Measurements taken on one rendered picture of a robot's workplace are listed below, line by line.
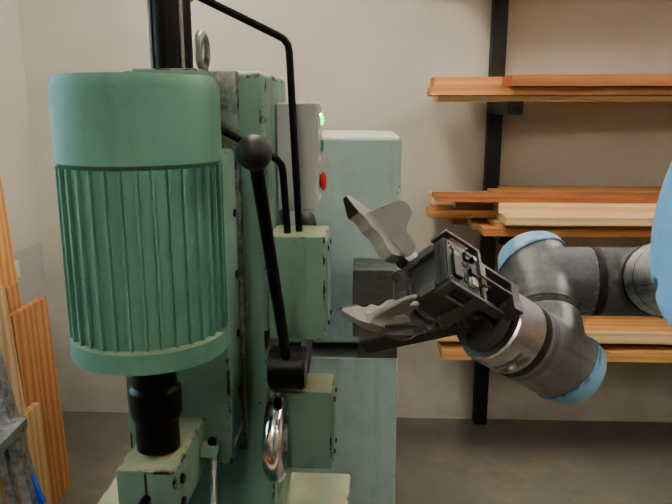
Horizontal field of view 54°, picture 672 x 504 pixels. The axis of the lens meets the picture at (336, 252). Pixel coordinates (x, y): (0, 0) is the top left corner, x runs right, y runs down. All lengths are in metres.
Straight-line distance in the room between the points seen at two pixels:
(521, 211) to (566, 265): 1.74
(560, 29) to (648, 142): 0.63
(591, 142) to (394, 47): 0.96
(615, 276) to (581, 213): 1.79
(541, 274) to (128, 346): 0.49
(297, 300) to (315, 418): 0.17
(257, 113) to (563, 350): 0.49
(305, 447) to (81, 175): 0.51
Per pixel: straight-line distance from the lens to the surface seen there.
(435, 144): 2.99
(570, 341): 0.79
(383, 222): 0.71
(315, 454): 0.99
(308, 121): 0.99
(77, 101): 0.69
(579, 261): 0.88
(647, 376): 3.49
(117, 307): 0.71
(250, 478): 1.06
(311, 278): 0.91
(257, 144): 0.63
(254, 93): 0.91
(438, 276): 0.65
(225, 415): 0.91
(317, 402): 0.96
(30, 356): 2.61
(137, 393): 0.80
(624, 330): 2.86
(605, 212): 2.70
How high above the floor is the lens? 1.47
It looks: 12 degrees down
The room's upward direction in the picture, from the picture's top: straight up
